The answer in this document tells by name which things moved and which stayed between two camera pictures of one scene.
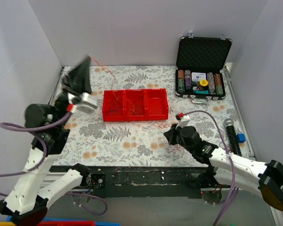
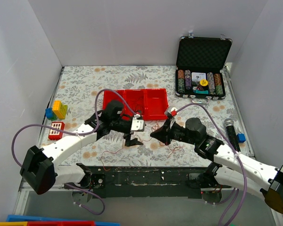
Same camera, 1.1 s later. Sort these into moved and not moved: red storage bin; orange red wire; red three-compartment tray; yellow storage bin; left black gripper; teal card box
Moved: orange red wire; left black gripper
Not moved: yellow storage bin; teal card box; red three-compartment tray; red storage bin
